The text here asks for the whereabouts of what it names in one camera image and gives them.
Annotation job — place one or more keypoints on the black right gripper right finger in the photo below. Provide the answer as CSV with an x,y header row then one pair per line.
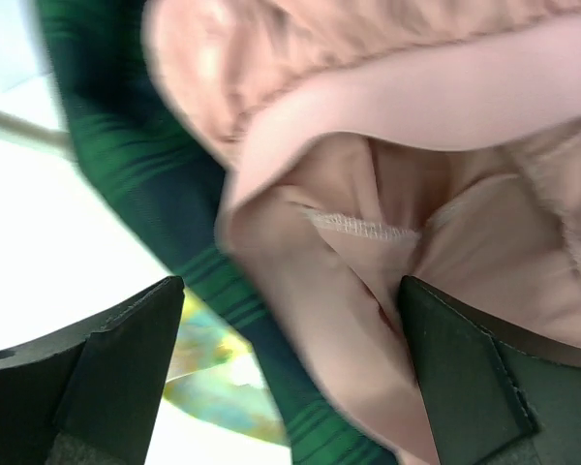
x,y
494,392

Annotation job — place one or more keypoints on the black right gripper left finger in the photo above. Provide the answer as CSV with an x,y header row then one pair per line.
x,y
89,393

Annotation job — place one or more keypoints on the pastel tie-dye garment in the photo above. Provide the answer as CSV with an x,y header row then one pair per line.
x,y
214,377

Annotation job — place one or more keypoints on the dark green plaid skirt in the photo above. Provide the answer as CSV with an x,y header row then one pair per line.
x,y
167,189

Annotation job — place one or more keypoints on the pink pleated skirt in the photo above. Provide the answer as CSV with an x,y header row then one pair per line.
x,y
367,141

